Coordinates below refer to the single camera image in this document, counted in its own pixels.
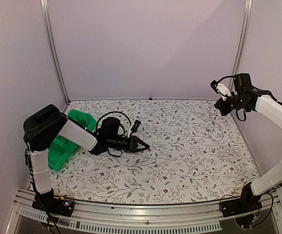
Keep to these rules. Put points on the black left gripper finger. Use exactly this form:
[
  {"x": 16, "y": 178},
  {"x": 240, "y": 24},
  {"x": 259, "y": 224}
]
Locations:
[
  {"x": 140, "y": 143},
  {"x": 142, "y": 148}
]

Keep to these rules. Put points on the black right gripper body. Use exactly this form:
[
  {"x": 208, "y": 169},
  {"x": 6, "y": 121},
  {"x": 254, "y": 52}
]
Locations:
[{"x": 225, "y": 110}]

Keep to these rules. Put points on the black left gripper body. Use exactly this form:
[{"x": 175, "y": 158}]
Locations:
[{"x": 132, "y": 143}]

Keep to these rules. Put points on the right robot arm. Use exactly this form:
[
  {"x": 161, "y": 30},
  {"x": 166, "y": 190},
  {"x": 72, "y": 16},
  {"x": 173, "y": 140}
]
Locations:
[{"x": 239, "y": 94}]

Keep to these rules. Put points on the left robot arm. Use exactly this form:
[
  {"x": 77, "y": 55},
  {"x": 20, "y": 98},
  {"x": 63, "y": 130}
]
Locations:
[{"x": 45, "y": 126}]

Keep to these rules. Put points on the green plastic bin far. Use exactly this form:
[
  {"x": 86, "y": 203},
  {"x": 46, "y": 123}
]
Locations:
[{"x": 85, "y": 120}]

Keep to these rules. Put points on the green plastic bin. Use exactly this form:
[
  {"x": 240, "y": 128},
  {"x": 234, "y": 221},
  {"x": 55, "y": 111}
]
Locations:
[
  {"x": 65, "y": 143},
  {"x": 57, "y": 157},
  {"x": 85, "y": 120}
]

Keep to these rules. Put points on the green plastic bin middle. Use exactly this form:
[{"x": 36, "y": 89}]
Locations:
[{"x": 65, "y": 143}]

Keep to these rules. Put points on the green plastic bin near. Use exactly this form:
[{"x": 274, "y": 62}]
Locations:
[{"x": 57, "y": 157}]

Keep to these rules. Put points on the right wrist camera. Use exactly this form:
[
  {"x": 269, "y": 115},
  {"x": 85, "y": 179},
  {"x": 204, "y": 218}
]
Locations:
[{"x": 221, "y": 89}]

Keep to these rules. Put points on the aluminium front rail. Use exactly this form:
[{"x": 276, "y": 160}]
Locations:
[{"x": 105, "y": 218}]

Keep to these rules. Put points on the aluminium frame rear bottom rail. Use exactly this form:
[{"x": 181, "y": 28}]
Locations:
[{"x": 138, "y": 98}]

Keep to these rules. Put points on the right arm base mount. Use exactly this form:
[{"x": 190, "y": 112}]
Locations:
[{"x": 248, "y": 209}]

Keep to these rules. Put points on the aluminium frame right rear post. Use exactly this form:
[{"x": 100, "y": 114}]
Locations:
[{"x": 243, "y": 35}]

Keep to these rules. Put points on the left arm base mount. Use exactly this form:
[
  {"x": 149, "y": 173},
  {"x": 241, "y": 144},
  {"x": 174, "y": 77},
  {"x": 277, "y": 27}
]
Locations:
[{"x": 63, "y": 206}]

